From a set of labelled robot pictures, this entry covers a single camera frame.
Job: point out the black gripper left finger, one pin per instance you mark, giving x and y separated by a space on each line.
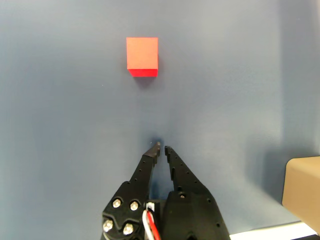
130 200

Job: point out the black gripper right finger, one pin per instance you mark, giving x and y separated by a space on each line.
190 207

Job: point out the red cube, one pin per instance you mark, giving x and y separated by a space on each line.
142 53

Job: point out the tan metal square container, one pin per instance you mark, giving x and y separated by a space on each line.
305 190

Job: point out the dark blue table mat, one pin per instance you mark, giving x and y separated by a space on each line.
75 100

